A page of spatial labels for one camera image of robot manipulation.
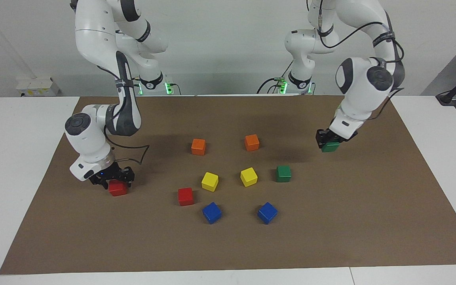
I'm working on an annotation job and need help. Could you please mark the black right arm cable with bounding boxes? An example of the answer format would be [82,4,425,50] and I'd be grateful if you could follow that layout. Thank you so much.
[93,63,150,165]

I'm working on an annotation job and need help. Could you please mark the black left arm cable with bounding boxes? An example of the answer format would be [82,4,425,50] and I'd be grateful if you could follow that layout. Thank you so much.
[306,0,406,119]

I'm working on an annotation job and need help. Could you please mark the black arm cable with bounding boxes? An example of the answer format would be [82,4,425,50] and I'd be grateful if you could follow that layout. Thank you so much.
[93,63,150,165]
[306,0,406,119]

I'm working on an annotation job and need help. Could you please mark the green lit left base connector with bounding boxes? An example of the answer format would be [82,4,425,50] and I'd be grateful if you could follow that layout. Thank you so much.
[274,76,290,95]

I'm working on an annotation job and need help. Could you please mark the blue wooden cube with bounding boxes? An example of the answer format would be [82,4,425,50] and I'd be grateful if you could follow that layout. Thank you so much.
[257,202,278,225]
[202,202,222,225]

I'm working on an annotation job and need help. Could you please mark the green lit right base connector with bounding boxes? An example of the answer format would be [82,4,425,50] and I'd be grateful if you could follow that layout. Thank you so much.
[164,75,179,95]

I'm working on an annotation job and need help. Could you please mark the brown table mat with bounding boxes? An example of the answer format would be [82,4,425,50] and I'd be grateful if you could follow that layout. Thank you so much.
[0,95,456,275]

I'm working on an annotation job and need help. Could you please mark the yellow wooden cube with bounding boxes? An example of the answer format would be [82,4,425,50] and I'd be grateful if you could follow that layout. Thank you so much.
[201,172,219,192]
[240,167,258,187]

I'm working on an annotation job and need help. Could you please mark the green lit base connector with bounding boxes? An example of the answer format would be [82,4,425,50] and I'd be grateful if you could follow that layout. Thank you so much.
[274,76,290,95]
[164,75,179,95]

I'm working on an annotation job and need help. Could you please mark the red wooden cube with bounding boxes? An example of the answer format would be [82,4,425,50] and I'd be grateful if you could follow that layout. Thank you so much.
[108,179,128,197]
[178,187,194,207]

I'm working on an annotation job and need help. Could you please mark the black base cables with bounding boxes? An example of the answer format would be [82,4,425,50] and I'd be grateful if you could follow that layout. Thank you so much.
[256,59,294,94]

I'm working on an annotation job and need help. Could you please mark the white power strip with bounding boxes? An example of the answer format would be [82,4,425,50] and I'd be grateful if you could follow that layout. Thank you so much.
[16,77,60,97]

